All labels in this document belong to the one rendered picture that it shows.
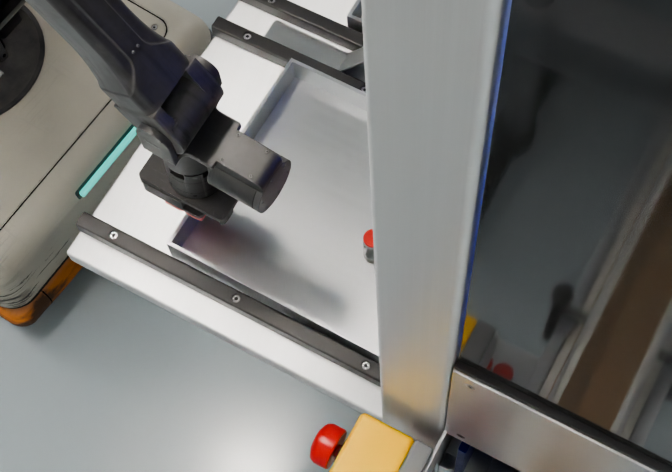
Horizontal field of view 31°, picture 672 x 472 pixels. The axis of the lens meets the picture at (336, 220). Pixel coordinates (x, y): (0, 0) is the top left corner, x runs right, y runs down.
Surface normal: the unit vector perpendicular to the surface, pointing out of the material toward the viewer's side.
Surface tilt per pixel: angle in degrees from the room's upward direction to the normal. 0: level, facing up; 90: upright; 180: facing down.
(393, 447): 0
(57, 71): 0
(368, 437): 0
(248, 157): 9
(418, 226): 90
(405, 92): 90
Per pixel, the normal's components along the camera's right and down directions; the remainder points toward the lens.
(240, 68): -0.05, -0.40
